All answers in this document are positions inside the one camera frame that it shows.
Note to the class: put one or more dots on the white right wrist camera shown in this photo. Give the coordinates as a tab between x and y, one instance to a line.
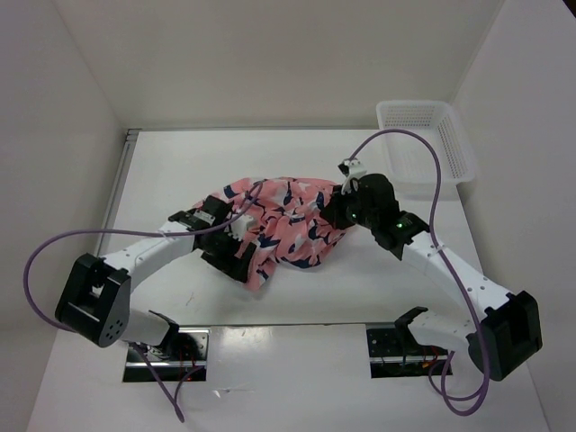
352	169

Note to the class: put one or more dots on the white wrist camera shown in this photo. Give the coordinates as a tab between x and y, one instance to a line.
239	229
352	169

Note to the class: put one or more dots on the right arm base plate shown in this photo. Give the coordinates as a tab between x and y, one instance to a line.
391	357

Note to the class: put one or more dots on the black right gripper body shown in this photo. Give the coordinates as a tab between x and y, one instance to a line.
348	210

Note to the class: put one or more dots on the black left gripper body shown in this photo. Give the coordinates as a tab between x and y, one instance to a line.
221	248

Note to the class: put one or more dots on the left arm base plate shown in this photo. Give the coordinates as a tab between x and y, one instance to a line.
185	361

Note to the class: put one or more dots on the white plastic basket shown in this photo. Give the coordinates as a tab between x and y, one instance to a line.
410	164

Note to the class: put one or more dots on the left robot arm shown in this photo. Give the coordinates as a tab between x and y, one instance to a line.
96	300

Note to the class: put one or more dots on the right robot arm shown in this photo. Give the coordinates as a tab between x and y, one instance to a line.
504	328

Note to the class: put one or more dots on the pink shark print shorts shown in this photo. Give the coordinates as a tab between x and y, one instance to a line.
289	229

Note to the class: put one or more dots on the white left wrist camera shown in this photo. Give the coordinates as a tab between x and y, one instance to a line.
239	229

